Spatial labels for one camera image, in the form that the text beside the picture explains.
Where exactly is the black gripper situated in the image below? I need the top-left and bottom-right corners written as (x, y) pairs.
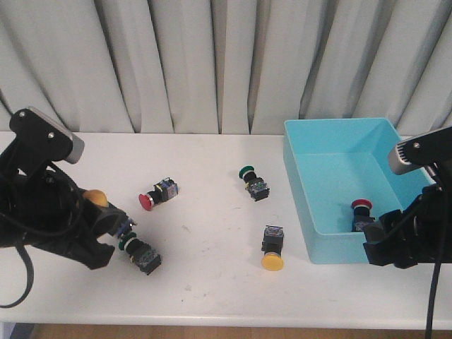
top-left (363, 184), bottom-right (451, 268)
top-left (1, 141), bottom-right (127, 270)

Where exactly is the yellow push button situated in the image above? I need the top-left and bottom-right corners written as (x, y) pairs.
top-left (261, 225), bottom-right (284, 271)
top-left (82, 189), bottom-right (135, 239)

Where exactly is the red push button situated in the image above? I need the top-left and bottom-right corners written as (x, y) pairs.
top-left (351, 198), bottom-right (375, 232)
top-left (138, 177), bottom-right (179, 211)

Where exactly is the light blue plastic box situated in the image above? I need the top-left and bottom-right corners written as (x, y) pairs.
top-left (283, 118), bottom-right (431, 264)

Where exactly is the green push button front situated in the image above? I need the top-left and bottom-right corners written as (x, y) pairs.
top-left (118, 232), bottom-right (162, 275)

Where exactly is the green push button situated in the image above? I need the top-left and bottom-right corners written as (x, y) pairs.
top-left (118, 232), bottom-right (162, 275)
top-left (239, 165), bottom-right (270, 202)

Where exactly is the yellow push button lying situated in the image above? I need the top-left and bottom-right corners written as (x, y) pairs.
top-left (261, 225), bottom-right (284, 271)

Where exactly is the green push button rear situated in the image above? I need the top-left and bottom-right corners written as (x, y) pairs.
top-left (239, 165), bottom-right (270, 202)

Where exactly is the grey curtain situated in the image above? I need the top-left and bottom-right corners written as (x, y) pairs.
top-left (1, 1), bottom-right (451, 136)

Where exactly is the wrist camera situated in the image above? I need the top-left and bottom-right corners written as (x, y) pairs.
top-left (388, 126), bottom-right (451, 175)
top-left (6, 107), bottom-right (85, 176)

